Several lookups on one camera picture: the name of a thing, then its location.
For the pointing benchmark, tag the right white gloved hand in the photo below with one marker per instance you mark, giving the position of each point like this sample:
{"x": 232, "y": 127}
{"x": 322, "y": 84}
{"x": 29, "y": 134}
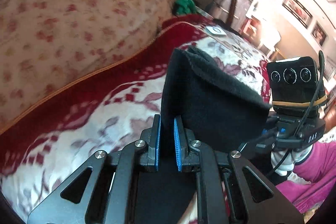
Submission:
{"x": 285, "y": 161}

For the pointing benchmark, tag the black pants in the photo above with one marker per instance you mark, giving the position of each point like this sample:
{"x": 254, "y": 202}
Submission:
{"x": 220, "y": 110}

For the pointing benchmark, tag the red white floral blanket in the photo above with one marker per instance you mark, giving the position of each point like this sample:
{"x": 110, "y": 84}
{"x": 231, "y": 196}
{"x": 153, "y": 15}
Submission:
{"x": 109, "y": 109}

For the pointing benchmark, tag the green cloth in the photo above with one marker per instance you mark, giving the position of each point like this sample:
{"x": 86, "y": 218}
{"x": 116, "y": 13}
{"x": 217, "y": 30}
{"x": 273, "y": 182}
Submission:
{"x": 184, "y": 7}

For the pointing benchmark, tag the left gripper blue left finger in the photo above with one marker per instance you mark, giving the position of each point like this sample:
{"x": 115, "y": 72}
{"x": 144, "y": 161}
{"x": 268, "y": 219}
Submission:
{"x": 150, "y": 160}

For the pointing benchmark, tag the small framed wall picture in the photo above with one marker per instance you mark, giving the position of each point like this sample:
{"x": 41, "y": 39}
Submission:
{"x": 319, "y": 34}

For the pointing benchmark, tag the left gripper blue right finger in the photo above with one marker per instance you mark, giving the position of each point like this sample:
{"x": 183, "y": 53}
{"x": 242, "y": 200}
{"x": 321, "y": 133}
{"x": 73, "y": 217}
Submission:
{"x": 182, "y": 139}

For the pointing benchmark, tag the black triple lens camera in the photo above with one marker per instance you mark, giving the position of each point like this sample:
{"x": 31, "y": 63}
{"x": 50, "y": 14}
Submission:
{"x": 293, "y": 83}

